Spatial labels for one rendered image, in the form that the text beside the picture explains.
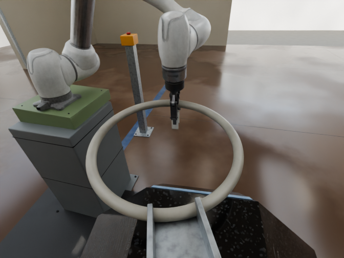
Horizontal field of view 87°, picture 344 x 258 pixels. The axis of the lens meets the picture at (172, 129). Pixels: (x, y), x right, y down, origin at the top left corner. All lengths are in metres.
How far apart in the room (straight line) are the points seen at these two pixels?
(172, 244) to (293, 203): 1.46
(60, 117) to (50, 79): 0.19
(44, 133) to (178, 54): 0.80
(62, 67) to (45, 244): 1.17
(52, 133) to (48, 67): 0.32
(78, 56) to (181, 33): 0.69
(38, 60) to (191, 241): 0.98
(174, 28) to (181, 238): 0.54
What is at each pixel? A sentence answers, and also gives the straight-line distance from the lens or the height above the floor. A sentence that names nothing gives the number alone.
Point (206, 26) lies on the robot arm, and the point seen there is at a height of 1.24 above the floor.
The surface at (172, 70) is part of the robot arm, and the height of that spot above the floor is 1.13.
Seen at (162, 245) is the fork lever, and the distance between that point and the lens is 0.43.
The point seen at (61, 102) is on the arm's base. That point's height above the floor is 0.90.
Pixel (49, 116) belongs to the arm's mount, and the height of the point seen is 0.86.
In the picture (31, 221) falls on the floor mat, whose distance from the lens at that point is 1.85.
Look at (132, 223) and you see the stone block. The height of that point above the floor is 0.83.
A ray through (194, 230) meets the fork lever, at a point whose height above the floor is 0.93.
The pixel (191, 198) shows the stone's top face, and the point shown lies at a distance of 0.59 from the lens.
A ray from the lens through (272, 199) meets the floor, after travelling 1.75.
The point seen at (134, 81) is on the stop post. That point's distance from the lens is 1.92.
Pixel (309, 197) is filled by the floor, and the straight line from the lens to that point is 1.90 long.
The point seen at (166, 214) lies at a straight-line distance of 0.45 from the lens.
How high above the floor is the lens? 1.34
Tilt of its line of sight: 36 degrees down
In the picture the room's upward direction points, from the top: 2 degrees counter-clockwise
